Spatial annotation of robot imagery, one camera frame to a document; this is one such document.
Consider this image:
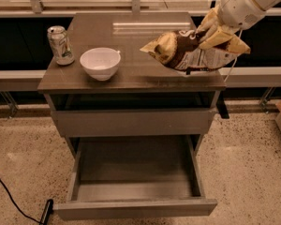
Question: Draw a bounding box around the black floor cable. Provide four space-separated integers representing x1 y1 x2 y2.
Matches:
0 171 45 225

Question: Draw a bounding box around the white ceramic bowl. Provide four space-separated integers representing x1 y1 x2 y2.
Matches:
80 48 121 81

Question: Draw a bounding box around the brown chip bag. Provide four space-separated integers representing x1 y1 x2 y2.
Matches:
140 30 250 74

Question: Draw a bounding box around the metal glass railing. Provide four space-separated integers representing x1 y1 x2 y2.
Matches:
0 0 281 120

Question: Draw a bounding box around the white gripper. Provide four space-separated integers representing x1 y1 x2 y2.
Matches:
196 0 265 51

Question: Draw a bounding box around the open middle drawer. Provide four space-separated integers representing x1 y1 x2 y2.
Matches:
54 136 217 220

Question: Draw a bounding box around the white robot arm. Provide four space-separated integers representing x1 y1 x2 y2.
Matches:
196 0 281 50

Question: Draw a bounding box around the grey drawer cabinet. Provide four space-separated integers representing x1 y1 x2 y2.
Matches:
38 12 225 150

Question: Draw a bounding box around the grey top drawer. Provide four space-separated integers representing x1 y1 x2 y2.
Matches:
52 109 216 137

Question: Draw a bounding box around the green white soda can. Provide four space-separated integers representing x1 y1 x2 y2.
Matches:
47 25 75 66

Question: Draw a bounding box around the white hanging cable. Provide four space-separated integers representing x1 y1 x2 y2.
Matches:
223 30 244 83

